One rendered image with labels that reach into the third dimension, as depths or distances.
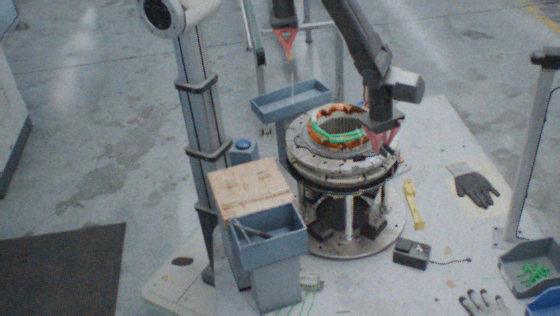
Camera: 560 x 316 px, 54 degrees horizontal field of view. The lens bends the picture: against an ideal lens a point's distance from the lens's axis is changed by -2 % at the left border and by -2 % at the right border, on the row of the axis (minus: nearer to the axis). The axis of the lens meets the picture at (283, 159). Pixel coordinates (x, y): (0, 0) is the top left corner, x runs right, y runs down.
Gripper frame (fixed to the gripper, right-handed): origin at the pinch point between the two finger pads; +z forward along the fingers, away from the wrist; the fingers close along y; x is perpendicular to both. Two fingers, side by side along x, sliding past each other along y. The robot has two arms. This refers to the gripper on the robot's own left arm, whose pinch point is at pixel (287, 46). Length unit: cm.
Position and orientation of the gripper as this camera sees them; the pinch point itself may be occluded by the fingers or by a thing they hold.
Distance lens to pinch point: 150.3
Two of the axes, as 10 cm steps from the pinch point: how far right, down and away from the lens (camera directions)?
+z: 1.0, 7.8, 6.2
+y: -0.3, -6.2, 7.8
